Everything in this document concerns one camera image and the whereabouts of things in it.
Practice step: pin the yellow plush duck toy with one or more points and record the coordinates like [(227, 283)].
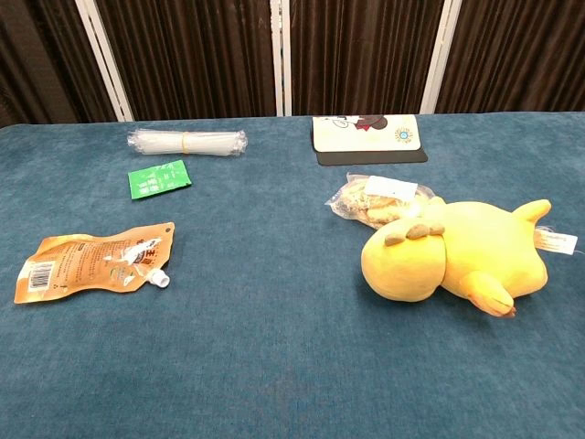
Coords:
[(480, 247)]

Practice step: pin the clear bag of snacks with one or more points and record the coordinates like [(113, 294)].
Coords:
[(356, 206)]

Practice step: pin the cartoon print wallet case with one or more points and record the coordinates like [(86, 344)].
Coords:
[(365, 137)]

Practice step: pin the bundle of clear plastic straws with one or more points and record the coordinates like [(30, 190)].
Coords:
[(205, 142)]

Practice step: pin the green sachet packet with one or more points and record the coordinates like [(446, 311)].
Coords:
[(157, 180)]

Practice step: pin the dark brown pleated curtain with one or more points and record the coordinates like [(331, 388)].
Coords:
[(516, 55), (365, 55), (36, 55), (192, 55)]

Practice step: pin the orange spout pouch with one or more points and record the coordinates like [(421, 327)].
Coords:
[(82, 260)]

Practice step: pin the white partition frame post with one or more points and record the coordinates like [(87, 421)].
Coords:
[(104, 59), (279, 55), (441, 55)]

